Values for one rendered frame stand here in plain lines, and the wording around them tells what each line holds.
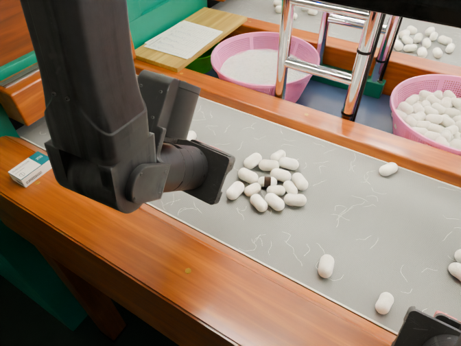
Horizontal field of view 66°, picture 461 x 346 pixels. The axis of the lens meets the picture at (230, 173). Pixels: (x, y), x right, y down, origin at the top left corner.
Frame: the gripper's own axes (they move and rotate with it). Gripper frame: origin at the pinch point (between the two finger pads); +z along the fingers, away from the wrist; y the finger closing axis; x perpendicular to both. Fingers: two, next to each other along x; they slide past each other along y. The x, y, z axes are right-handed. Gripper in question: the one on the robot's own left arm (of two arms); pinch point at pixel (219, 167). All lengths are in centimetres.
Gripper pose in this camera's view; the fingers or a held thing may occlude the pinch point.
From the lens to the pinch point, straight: 54.3
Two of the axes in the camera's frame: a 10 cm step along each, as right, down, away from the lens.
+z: 4.1, -0.2, 9.1
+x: -3.3, 9.3, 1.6
